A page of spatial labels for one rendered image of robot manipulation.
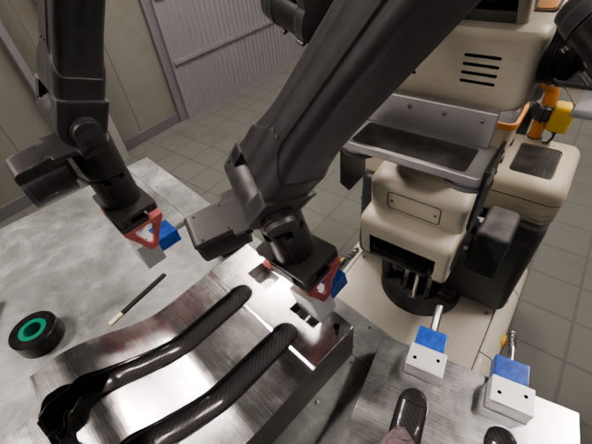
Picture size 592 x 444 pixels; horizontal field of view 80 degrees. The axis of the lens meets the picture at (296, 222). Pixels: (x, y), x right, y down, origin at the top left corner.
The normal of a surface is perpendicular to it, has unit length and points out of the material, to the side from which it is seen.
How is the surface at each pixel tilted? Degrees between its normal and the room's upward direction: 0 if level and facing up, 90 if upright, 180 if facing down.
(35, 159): 16
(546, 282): 0
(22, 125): 90
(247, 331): 3
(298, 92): 73
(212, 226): 36
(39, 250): 0
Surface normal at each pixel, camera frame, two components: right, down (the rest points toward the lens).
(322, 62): -0.80, 0.23
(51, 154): 0.06, -0.56
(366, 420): 0.11, -0.92
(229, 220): -0.07, -0.21
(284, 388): -0.13, -0.69
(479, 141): -0.60, 0.59
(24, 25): 0.80, 0.36
